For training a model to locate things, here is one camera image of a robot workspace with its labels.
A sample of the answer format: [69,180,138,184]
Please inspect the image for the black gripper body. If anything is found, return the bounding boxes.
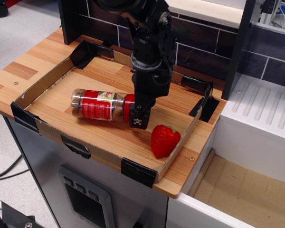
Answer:
[131,55,173,112]

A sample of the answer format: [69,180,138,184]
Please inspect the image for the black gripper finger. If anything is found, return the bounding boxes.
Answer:
[129,104,150,130]

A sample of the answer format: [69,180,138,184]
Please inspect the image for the red-lidded spice bottle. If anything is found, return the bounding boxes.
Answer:
[71,88,135,123]

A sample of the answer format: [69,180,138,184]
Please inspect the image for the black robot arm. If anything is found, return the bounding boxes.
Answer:
[96,0,176,130]

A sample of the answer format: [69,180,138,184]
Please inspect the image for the red toy strawberry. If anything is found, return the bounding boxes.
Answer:
[151,124,181,158]

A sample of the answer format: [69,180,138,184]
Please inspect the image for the grey oven control panel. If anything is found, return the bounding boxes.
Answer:
[58,166,116,228]

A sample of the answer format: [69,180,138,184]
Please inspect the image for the white ribbed sink drainer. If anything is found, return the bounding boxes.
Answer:
[221,75,285,140]

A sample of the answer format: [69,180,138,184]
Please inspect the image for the dark shelf post right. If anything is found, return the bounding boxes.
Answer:
[221,0,256,100]

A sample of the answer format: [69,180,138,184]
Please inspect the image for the dark shelf post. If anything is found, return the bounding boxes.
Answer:
[221,0,256,100]
[57,0,81,45]

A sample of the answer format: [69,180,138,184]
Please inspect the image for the dark shelf post left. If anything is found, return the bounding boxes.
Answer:
[57,0,81,45]

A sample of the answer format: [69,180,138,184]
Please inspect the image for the black floor cable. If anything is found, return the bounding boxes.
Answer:
[0,154,29,182]

